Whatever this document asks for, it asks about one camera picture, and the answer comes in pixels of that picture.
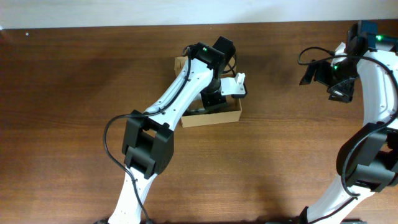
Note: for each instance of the cardboard box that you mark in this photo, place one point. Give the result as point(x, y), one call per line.
point(196, 116)

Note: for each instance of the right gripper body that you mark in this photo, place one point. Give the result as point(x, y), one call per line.
point(321, 76)

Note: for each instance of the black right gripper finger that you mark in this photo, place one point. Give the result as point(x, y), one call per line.
point(342, 91)
point(308, 75)

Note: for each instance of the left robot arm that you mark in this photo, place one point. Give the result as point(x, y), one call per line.
point(148, 143)

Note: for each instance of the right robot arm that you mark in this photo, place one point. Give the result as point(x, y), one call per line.
point(367, 163)

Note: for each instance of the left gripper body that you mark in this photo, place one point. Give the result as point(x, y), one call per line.
point(212, 101)

